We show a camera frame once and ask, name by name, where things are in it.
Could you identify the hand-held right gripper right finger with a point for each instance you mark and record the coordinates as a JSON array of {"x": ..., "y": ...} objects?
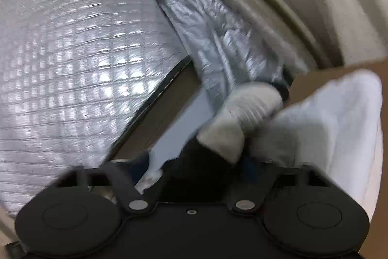
[{"x": 248, "y": 168}]

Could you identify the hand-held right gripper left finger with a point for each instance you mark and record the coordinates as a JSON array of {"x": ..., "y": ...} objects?
[{"x": 139, "y": 165}]

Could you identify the grey white garment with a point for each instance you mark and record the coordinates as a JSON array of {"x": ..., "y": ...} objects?
[{"x": 242, "y": 113}]

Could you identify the white cloth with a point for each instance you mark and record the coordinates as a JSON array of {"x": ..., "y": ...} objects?
[{"x": 333, "y": 119}]

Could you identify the silver quilted foil sheet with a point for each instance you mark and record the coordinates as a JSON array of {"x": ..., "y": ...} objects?
[{"x": 75, "y": 49}]

